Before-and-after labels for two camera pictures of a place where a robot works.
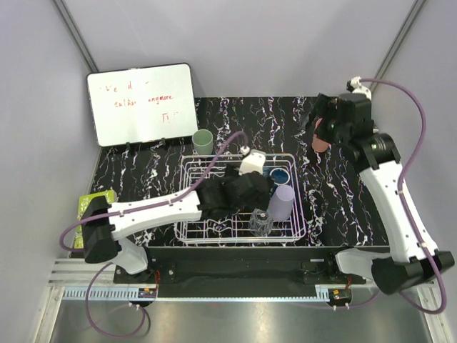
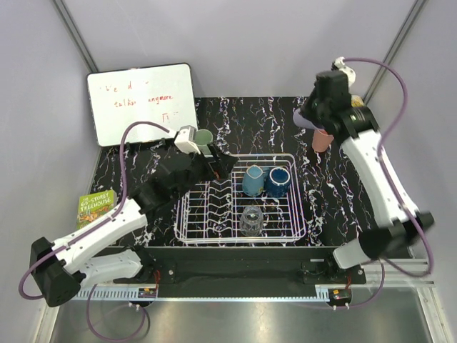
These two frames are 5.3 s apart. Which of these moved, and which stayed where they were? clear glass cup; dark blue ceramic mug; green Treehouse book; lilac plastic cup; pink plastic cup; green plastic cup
Moved: clear glass cup; lilac plastic cup
Stayed: dark blue ceramic mug; green plastic cup; green Treehouse book; pink plastic cup
